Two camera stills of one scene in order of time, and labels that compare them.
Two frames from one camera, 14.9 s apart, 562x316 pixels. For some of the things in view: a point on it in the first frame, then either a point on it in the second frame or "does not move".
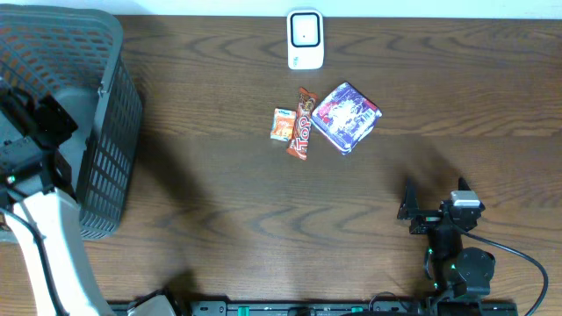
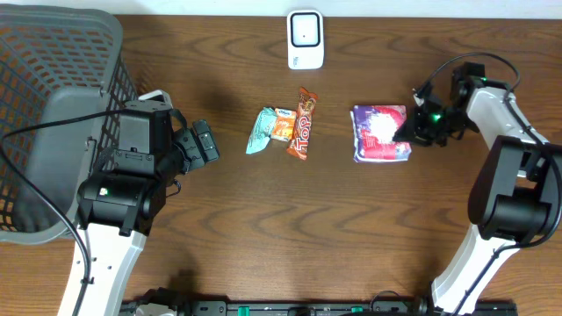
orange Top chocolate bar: (298, 146) does not move
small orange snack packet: (283, 124) does not move
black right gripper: (409, 210) -> (414, 132)
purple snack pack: (344, 116) -> (374, 128)
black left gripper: (54, 121) -> (193, 147)
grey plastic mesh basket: (79, 54) does not move
